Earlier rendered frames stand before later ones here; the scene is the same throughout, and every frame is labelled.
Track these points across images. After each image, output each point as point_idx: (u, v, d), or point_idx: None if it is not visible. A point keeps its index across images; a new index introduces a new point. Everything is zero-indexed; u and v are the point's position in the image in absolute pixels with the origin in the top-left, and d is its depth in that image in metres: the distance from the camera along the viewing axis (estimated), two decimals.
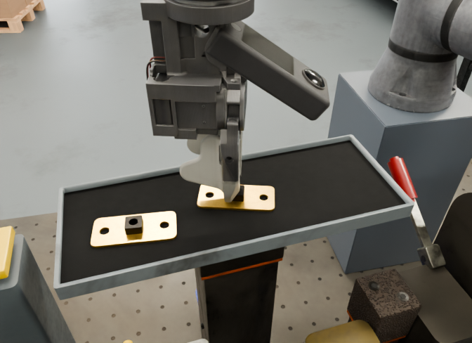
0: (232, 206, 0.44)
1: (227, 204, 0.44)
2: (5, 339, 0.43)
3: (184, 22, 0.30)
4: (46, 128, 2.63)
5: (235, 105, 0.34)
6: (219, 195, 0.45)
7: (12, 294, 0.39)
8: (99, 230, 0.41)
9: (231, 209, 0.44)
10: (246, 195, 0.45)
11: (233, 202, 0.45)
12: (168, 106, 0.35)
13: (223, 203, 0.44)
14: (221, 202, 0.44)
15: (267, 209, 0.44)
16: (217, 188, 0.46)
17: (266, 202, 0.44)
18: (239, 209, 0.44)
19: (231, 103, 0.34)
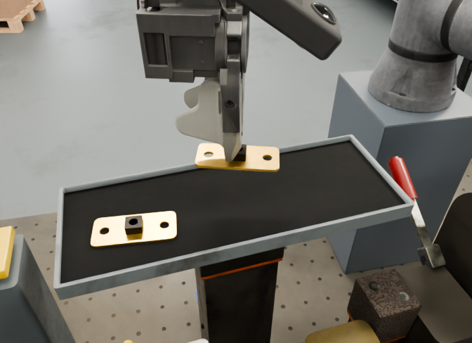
0: (233, 165, 0.40)
1: (227, 163, 0.41)
2: (5, 339, 0.43)
3: None
4: (46, 128, 2.63)
5: (237, 39, 0.31)
6: (219, 155, 0.42)
7: (12, 294, 0.39)
8: (99, 230, 0.41)
9: (232, 169, 0.40)
10: (248, 155, 0.42)
11: (234, 162, 0.41)
12: (162, 42, 0.31)
13: (223, 162, 0.41)
14: (221, 162, 0.41)
15: (271, 169, 0.40)
16: (217, 148, 0.43)
17: (270, 162, 0.41)
18: (240, 169, 0.40)
19: (232, 36, 0.30)
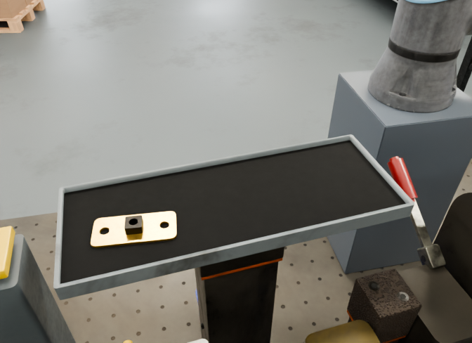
0: None
1: None
2: (5, 339, 0.43)
3: None
4: (46, 128, 2.63)
5: None
6: None
7: (12, 294, 0.39)
8: (99, 230, 0.41)
9: None
10: None
11: None
12: None
13: None
14: None
15: None
16: None
17: None
18: None
19: None
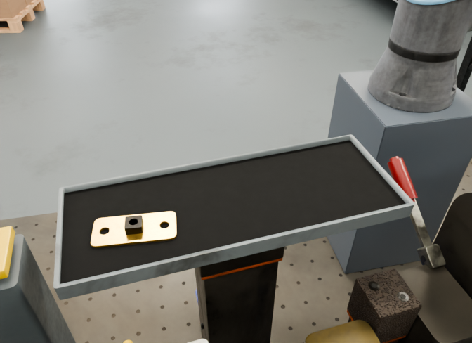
0: None
1: None
2: (5, 339, 0.43)
3: None
4: (46, 128, 2.63)
5: None
6: None
7: (12, 294, 0.39)
8: (99, 230, 0.41)
9: None
10: None
11: None
12: None
13: None
14: None
15: None
16: None
17: None
18: None
19: None
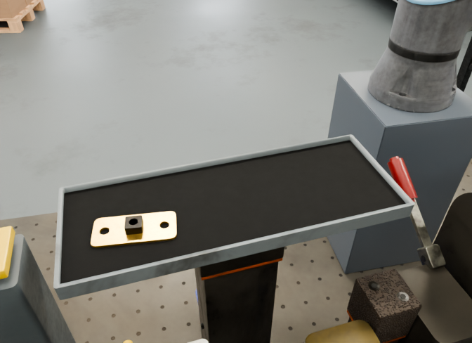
0: None
1: None
2: (5, 339, 0.43)
3: None
4: (46, 128, 2.63)
5: None
6: None
7: (12, 294, 0.39)
8: (99, 230, 0.41)
9: None
10: None
11: None
12: None
13: None
14: None
15: None
16: None
17: None
18: None
19: None
